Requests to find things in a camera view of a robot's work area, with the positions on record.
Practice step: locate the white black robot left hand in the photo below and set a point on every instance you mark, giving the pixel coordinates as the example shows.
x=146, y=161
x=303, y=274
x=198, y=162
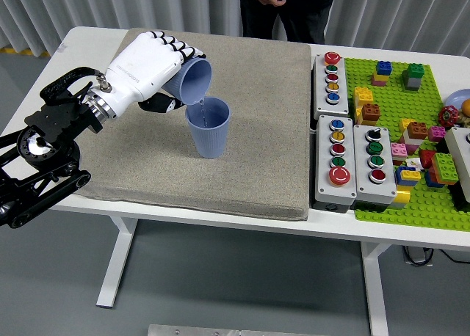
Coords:
x=143, y=64

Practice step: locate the blue ribbed plastic cup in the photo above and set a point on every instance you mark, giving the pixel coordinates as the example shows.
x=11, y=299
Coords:
x=196, y=83
x=209, y=138

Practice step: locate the person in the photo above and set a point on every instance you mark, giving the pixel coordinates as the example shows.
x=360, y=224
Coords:
x=293, y=20

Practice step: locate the white pleated curtain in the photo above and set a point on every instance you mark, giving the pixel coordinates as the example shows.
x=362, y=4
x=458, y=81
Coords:
x=147, y=6

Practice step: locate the grey-brown fabric mat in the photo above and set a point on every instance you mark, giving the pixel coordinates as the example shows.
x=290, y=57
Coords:
x=257, y=94

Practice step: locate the five-button box, small red mushroom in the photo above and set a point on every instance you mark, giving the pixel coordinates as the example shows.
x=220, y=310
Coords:
x=343, y=106

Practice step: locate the blue toy brick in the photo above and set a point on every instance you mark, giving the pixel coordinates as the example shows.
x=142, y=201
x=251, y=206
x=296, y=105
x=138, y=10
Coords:
x=383, y=69
x=431, y=181
x=397, y=173

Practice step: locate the pink toy brick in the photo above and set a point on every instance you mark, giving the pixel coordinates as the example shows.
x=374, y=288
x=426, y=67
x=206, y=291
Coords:
x=377, y=83
x=398, y=149

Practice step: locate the brown toy brick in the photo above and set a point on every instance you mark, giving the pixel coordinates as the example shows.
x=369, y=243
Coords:
x=417, y=130
x=371, y=113

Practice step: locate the green studded baseplate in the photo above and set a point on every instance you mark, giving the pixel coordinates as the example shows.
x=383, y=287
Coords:
x=393, y=105

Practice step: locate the grey toy brick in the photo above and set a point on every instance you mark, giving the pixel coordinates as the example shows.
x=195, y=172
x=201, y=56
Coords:
x=413, y=83

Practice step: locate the white table leg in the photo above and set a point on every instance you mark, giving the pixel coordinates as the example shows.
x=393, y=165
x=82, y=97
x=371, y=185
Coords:
x=117, y=262
x=376, y=295

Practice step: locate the white toy brick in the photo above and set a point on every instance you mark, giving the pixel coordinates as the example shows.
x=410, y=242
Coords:
x=409, y=138

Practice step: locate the five-button box, large red mushroom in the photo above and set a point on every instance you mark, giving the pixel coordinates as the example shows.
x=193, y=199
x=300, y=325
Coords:
x=325, y=189

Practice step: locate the blue plate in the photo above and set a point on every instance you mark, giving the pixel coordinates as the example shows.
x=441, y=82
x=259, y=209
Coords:
x=459, y=97

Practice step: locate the magenta toy brick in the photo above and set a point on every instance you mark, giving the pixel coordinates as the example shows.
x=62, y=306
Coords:
x=437, y=133

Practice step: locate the small white printed brick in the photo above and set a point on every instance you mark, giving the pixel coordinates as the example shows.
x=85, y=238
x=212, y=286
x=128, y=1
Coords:
x=413, y=162

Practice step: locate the red toy brick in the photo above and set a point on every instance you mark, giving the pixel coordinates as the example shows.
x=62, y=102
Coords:
x=427, y=158

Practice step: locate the orange toy fruit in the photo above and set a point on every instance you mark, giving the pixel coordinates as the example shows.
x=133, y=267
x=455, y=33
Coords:
x=467, y=106

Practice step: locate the yellow cylinder toy brick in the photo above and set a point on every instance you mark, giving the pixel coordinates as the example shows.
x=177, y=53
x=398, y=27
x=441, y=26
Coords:
x=402, y=196

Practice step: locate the large green toy brick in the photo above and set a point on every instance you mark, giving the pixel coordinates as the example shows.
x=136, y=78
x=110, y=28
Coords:
x=444, y=167

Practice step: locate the white control box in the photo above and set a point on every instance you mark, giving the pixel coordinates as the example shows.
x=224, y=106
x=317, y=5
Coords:
x=460, y=149

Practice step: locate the grey floor power strip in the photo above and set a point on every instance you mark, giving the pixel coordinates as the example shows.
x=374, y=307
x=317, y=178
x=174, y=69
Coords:
x=416, y=256

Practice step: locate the four-button box with selector switch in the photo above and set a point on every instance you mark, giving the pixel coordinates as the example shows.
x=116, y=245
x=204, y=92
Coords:
x=383, y=189

